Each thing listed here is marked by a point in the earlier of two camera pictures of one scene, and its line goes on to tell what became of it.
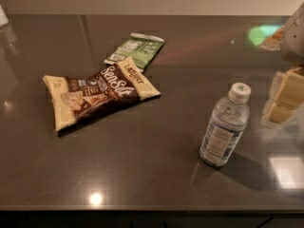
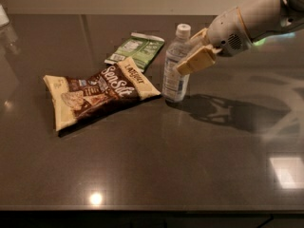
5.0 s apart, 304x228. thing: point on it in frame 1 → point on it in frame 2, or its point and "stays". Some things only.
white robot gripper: [294, 38] → [225, 32]
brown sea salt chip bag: [84, 96] stays
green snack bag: [142, 48] stays
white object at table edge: [4, 20] stays
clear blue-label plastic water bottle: [227, 123] → [176, 85]
